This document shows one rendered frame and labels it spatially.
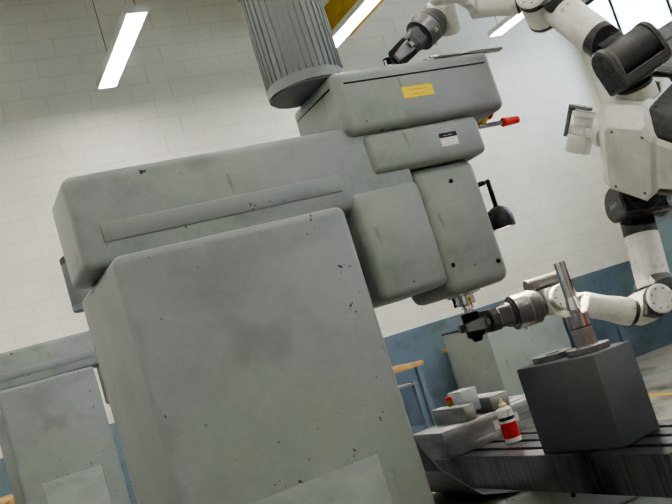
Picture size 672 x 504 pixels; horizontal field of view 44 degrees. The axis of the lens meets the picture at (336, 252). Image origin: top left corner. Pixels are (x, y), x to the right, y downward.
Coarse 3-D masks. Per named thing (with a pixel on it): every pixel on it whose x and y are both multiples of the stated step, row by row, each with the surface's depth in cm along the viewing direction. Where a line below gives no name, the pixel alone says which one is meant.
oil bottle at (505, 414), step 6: (498, 408) 206; (504, 408) 205; (510, 408) 205; (498, 414) 205; (504, 414) 204; (510, 414) 204; (504, 420) 204; (510, 420) 204; (504, 426) 204; (510, 426) 204; (516, 426) 204; (504, 432) 204; (510, 432) 204; (516, 432) 204; (504, 438) 205; (510, 438) 203; (516, 438) 203
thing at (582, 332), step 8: (576, 320) 171; (584, 320) 170; (576, 328) 171; (584, 328) 170; (592, 328) 171; (576, 336) 171; (584, 336) 170; (592, 336) 170; (576, 344) 171; (584, 344) 170; (592, 344) 170
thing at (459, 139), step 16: (416, 128) 202; (432, 128) 204; (448, 128) 206; (464, 128) 208; (368, 144) 196; (384, 144) 198; (400, 144) 199; (416, 144) 201; (432, 144) 203; (448, 144) 205; (464, 144) 207; (480, 144) 209; (384, 160) 196; (400, 160) 198; (416, 160) 200; (432, 160) 202; (448, 160) 206; (464, 160) 213
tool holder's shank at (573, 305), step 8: (560, 264) 173; (560, 272) 173; (560, 280) 173; (568, 280) 173; (568, 288) 172; (568, 296) 172; (576, 296) 173; (568, 304) 172; (576, 304) 172; (576, 312) 172
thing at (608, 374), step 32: (576, 352) 169; (608, 352) 166; (544, 384) 176; (576, 384) 169; (608, 384) 164; (640, 384) 169; (544, 416) 178; (576, 416) 170; (608, 416) 163; (640, 416) 166; (544, 448) 179; (576, 448) 172; (608, 448) 165
